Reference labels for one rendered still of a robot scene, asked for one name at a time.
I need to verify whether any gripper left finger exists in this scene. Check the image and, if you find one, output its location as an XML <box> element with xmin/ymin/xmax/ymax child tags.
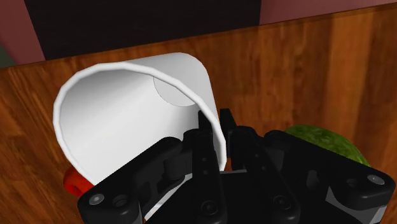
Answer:
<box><xmin>77</xmin><ymin>110</ymin><xmax>228</xmax><ymax>224</ymax></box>

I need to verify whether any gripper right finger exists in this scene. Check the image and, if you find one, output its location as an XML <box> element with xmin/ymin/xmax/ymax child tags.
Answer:
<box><xmin>219</xmin><ymin>108</ymin><xmax>396</xmax><ymax>224</ymax></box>

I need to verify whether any white cup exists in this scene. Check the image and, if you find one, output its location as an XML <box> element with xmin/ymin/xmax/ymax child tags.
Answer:
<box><xmin>52</xmin><ymin>52</ymin><xmax>228</xmax><ymax>220</ymax></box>

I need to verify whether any green round fruit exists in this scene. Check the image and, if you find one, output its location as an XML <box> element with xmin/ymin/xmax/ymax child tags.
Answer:
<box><xmin>284</xmin><ymin>124</ymin><xmax>371</xmax><ymax>167</ymax></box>

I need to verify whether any red round fruit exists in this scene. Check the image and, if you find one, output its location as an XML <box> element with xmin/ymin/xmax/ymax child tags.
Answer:
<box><xmin>63</xmin><ymin>165</ymin><xmax>94</xmax><ymax>197</ymax></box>

